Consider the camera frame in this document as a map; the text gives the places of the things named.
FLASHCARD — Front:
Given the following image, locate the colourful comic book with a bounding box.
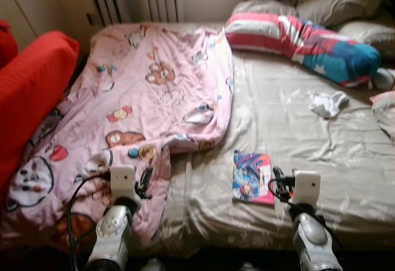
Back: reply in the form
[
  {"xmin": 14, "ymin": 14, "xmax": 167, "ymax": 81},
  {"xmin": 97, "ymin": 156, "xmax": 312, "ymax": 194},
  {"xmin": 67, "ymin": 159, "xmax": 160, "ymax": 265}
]
[{"xmin": 232, "ymin": 151, "xmax": 275, "ymax": 206}]

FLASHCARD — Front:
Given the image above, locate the pink cartoon print blanket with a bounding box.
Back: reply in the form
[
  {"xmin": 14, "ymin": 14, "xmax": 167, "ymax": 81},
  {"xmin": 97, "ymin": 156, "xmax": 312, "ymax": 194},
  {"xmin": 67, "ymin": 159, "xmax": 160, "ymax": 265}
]
[{"xmin": 0, "ymin": 23, "xmax": 235, "ymax": 250}]

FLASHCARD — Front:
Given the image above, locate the beige floral bed sheet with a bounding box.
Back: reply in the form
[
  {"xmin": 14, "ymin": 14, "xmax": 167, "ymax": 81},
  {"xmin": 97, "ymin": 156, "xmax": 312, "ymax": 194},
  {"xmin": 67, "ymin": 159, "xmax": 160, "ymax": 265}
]
[{"xmin": 148, "ymin": 21, "xmax": 395, "ymax": 250}]

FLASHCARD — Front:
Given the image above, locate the grey left robot leg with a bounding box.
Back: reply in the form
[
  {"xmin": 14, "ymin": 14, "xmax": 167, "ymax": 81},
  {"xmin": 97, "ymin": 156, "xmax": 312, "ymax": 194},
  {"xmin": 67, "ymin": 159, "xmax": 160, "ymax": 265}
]
[{"xmin": 142, "ymin": 258, "xmax": 165, "ymax": 271}]

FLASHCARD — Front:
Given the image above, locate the white crumpled cloth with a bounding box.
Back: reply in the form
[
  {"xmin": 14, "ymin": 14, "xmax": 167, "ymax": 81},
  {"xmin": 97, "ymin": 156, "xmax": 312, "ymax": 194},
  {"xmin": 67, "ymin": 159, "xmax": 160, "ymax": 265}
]
[{"xmin": 309, "ymin": 91, "xmax": 349, "ymax": 119}]

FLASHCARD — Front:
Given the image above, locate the beige floral duvet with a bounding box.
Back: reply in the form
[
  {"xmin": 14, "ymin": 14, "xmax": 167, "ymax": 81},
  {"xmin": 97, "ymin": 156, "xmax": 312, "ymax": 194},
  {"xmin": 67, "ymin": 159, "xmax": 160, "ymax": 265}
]
[{"xmin": 370, "ymin": 91, "xmax": 395, "ymax": 142}]

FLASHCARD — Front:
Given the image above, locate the red white blue bolster pillow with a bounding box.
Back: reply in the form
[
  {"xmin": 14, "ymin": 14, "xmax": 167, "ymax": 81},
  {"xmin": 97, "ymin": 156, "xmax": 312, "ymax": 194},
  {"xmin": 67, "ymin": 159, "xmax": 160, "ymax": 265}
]
[{"xmin": 225, "ymin": 13, "xmax": 381, "ymax": 88}]

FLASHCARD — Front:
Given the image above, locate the large red cushion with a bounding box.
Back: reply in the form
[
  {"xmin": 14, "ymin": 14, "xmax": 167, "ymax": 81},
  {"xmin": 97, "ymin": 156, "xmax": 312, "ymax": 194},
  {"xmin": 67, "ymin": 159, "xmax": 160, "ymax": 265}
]
[
  {"xmin": 0, "ymin": 30, "xmax": 80, "ymax": 191},
  {"xmin": 0, "ymin": 19, "xmax": 18, "ymax": 68}
]

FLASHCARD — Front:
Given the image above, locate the white printed pillow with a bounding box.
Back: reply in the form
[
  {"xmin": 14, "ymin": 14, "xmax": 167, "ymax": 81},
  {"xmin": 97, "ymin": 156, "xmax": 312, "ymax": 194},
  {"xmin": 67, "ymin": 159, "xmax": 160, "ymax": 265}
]
[{"xmin": 370, "ymin": 67, "xmax": 395, "ymax": 91}]

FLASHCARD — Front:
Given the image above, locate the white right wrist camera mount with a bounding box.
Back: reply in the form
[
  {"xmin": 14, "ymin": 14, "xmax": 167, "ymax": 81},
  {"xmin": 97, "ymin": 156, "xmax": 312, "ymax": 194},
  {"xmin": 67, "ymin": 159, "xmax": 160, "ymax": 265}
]
[{"xmin": 292, "ymin": 170, "xmax": 322, "ymax": 207}]

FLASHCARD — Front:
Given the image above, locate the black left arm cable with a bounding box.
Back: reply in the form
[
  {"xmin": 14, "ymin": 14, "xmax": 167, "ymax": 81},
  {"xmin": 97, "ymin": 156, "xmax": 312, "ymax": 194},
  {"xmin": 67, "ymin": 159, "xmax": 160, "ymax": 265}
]
[{"xmin": 65, "ymin": 171, "xmax": 112, "ymax": 271}]

